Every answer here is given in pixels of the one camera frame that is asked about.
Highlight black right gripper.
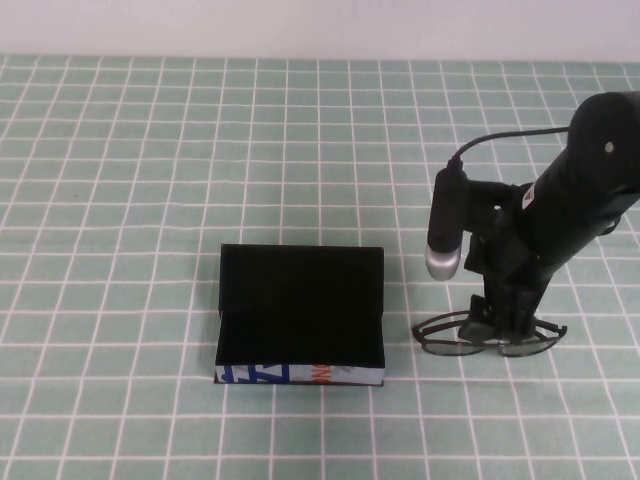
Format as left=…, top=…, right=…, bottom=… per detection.
left=460, top=208, right=554, bottom=343

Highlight dark framed glasses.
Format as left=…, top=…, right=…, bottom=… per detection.
left=411, top=308, right=568, bottom=360

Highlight black printed glasses case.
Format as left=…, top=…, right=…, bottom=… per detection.
left=213, top=243, right=387, bottom=387

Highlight green white checked tablecloth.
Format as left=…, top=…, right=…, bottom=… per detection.
left=0, top=53, right=640, bottom=480

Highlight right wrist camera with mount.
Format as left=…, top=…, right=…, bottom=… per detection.
left=423, top=167, right=524, bottom=283

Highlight black right camera cable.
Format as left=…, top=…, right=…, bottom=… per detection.
left=447, top=125, right=572, bottom=171

